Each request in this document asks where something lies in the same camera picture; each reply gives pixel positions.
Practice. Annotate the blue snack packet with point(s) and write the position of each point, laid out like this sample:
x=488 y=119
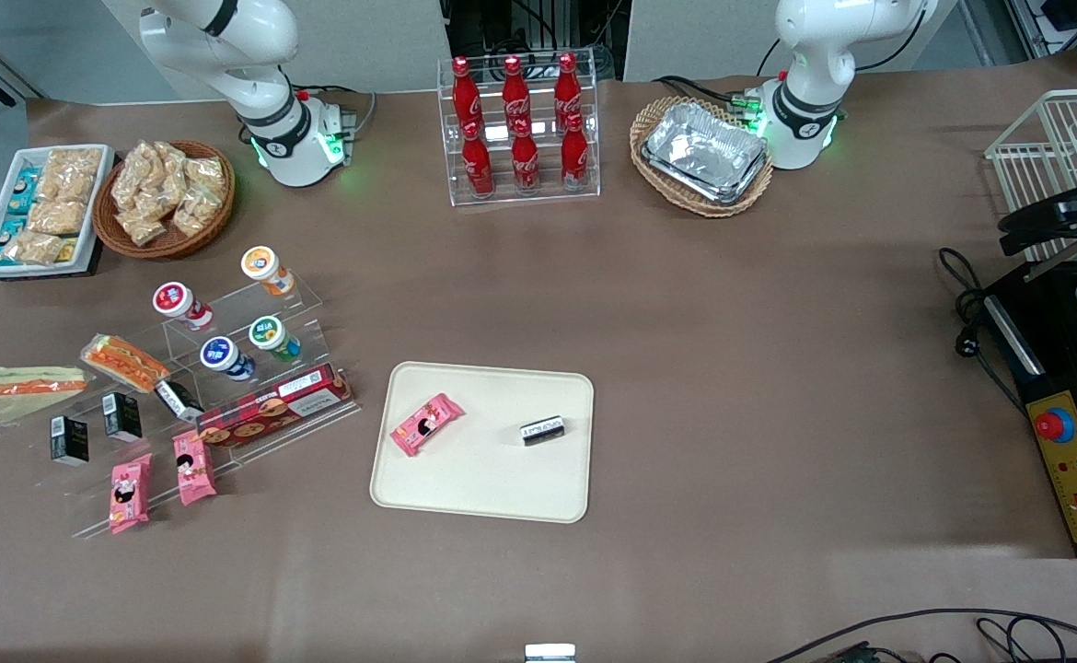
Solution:
x=2 y=257
x=11 y=231
x=25 y=191

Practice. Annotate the cream rectangular tray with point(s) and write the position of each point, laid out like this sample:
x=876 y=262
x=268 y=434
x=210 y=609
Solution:
x=483 y=479

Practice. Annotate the aluminium foil tray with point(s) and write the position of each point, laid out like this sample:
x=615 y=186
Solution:
x=704 y=152

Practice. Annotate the light wicker basket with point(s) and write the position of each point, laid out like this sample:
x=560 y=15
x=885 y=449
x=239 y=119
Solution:
x=686 y=204

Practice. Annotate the black sealing machine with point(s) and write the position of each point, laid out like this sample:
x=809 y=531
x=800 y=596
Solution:
x=1054 y=350

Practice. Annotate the red emergency stop button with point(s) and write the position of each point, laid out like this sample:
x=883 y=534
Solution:
x=1054 y=424

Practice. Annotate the green lid cup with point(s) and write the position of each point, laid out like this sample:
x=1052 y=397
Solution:
x=268 y=332

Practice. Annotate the small wrapped sandwich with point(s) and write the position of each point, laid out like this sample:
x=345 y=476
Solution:
x=124 y=362

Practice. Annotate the yellow snack packet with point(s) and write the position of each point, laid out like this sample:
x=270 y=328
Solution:
x=68 y=250

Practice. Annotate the red cola bottle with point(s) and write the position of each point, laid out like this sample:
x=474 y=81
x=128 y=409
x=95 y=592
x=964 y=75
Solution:
x=515 y=90
x=478 y=166
x=525 y=161
x=574 y=157
x=465 y=92
x=567 y=88

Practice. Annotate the large triangle sandwich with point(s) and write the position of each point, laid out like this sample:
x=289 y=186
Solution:
x=18 y=389

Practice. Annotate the clear acrylic bottle rack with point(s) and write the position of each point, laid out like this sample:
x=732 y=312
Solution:
x=543 y=193

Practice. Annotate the dark brown wicker basket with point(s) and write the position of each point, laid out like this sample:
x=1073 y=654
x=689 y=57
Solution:
x=175 y=247

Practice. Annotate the clear acrylic stepped shelf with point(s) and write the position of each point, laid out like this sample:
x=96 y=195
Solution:
x=253 y=313

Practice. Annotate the red lid cup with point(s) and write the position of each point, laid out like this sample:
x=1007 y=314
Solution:
x=175 y=300

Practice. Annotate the small black snack box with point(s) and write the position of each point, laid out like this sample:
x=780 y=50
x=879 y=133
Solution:
x=121 y=416
x=542 y=430
x=69 y=440
x=178 y=401

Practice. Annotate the orange lid cup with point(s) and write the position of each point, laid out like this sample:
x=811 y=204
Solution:
x=262 y=264

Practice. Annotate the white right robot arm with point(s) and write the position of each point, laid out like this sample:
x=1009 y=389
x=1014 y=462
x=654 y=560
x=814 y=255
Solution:
x=253 y=83

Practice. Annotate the clear bag of fried snacks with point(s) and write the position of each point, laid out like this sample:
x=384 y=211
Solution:
x=34 y=248
x=141 y=226
x=159 y=195
x=170 y=158
x=57 y=216
x=205 y=173
x=194 y=214
x=71 y=170
x=132 y=175

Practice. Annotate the pink snack packet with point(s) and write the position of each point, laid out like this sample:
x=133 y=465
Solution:
x=194 y=468
x=129 y=493
x=426 y=424

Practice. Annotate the red cookie box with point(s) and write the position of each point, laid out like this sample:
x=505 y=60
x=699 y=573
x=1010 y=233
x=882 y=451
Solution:
x=272 y=407

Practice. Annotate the blue lid cup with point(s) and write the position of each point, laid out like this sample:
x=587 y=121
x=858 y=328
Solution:
x=219 y=353

